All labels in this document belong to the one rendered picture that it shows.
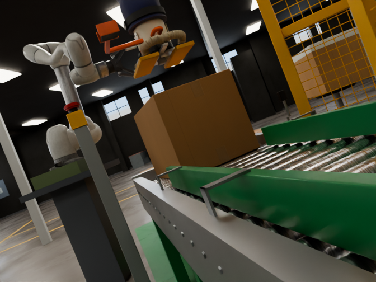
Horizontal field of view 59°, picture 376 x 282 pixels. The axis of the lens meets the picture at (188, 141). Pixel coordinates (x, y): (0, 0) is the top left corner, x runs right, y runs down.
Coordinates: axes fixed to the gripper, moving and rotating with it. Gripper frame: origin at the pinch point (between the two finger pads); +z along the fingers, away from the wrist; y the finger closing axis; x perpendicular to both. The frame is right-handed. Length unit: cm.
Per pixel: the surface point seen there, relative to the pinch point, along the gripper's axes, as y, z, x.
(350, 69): 54, 157, -18
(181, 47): 12.6, 12.3, 42.7
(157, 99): 34, -11, 56
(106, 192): 63, -46, 51
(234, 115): 53, 20, 54
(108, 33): 2, -21, 60
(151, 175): 69, -19, -8
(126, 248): 89, -47, 51
